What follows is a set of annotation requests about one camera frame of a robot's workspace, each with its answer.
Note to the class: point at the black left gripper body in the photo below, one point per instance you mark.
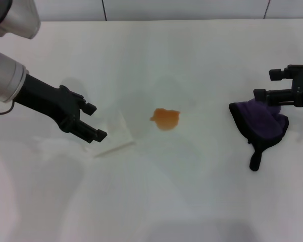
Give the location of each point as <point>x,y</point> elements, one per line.
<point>48,100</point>

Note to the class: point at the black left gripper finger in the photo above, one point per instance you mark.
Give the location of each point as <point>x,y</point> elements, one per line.
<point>101,135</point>
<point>89,109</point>

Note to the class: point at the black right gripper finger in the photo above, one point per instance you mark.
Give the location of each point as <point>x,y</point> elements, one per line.
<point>275,74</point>
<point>259,95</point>

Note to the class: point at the white paper cup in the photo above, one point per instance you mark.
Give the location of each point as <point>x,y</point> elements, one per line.
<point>118,133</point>

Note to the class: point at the purple-blue rag with black trim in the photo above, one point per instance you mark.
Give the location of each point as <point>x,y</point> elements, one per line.
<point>260,126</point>

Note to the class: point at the brown water stain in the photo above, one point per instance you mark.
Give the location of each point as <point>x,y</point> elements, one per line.
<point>166,119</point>

